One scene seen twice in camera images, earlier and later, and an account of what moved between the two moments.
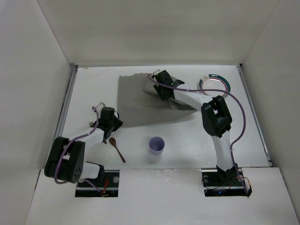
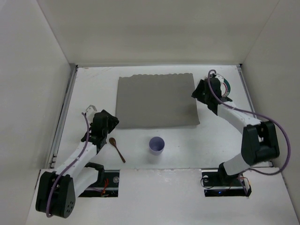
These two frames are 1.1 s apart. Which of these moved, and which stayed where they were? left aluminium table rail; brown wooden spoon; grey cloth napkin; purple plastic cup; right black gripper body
Moved: grey cloth napkin; right black gripper body
Stayed: brown wooden spoon; purple plastic cup; left aluminium table rail
